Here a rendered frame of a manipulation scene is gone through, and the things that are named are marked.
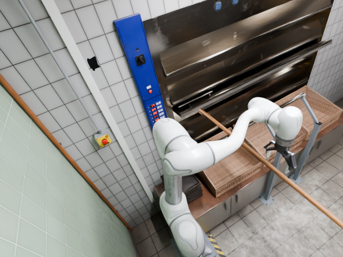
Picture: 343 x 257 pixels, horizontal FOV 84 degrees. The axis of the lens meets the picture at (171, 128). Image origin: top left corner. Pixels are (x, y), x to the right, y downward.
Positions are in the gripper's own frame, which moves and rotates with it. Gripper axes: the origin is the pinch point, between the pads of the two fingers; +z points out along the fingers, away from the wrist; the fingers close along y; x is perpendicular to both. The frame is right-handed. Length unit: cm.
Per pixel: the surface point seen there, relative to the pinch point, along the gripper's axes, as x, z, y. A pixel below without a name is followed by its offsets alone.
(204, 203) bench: -35, 74, -36
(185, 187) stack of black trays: -45, 52, -49
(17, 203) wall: -115, -52, -22
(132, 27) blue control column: -37, -77, -82
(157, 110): -38, -14, -81
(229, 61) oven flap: 39, -24, -85
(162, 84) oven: -27, -32, -85
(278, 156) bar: 40, 50, -23
